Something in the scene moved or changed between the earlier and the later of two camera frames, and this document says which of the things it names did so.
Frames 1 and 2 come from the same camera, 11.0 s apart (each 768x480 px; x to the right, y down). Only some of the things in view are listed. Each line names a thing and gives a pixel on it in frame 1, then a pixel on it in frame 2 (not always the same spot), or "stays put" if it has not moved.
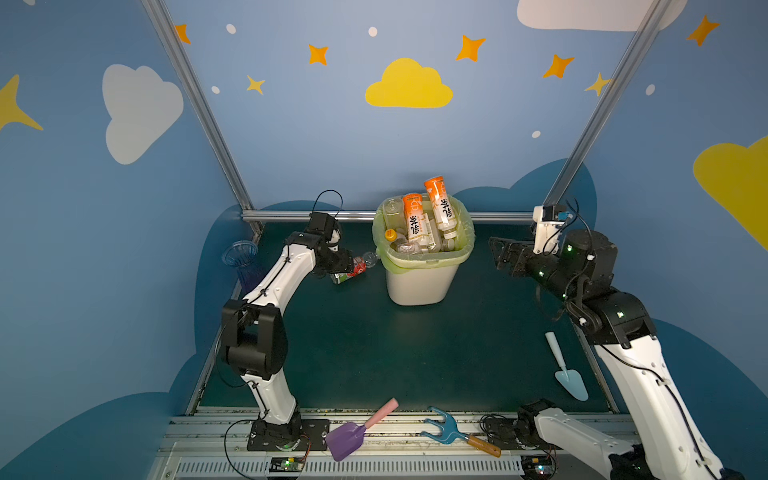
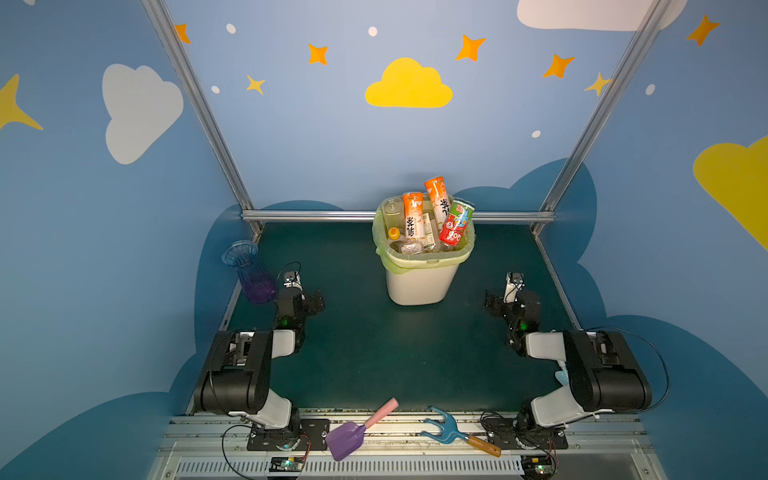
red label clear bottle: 360,263 → 453,230
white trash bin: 421,286 stays put
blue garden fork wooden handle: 448,434 stays put
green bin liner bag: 391,262 stays put
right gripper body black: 519,257 → 494,303
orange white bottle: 414,214 stays put
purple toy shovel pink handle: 345,439 stays put
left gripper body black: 347,263 → 310,303
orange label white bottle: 443,209 stays put
